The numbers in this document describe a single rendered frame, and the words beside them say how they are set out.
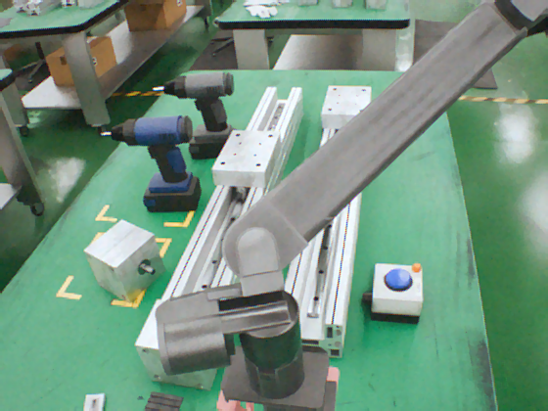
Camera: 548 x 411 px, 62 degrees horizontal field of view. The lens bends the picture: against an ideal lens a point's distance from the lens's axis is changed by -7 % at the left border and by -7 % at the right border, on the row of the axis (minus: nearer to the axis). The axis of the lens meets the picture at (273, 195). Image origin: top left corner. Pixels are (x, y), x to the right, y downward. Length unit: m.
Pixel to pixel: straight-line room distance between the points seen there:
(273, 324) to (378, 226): 0.62
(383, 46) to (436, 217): 1.48
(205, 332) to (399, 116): 0.26
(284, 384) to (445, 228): 0.63
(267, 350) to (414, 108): 0.26
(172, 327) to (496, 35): 0.41
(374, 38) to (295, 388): 2.05
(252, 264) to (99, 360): 0.52
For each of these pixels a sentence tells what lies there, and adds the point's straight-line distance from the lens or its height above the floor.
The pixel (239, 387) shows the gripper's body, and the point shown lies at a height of 1.00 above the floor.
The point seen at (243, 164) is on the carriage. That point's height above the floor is 0.90.
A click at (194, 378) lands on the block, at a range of 0.76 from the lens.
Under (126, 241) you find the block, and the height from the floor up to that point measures 0.87.
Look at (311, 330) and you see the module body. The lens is 0.77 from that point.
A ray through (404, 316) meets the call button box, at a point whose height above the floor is 0.80.
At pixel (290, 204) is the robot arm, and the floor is 1.18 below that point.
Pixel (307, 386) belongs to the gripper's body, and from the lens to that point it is 0.51.
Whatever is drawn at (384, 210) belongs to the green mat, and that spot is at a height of 0.78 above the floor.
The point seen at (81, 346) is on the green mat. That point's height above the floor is 0.78.
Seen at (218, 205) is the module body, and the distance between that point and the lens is 0.95.
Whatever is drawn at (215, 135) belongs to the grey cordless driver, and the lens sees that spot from 1.23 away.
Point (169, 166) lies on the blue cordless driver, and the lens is 1.05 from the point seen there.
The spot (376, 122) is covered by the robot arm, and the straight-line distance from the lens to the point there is 0.45.
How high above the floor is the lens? 1.44
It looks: 37 degrees down
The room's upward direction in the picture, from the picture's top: 6 degrees counter-clockwise
